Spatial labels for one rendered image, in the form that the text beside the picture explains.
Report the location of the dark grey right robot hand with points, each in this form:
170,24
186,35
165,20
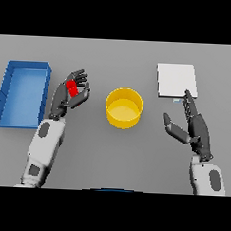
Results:
199,129

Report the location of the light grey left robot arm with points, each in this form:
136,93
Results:
44,149

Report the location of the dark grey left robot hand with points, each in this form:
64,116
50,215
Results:
62,97

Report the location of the pale square measuring scale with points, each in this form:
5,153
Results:
176,80

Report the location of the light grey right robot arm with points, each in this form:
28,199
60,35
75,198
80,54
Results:
207,179

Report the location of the red beaker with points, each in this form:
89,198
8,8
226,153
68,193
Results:
72,88

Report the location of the yellow bowl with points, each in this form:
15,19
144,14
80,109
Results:
124,109

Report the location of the blue tray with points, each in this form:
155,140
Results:
23,96

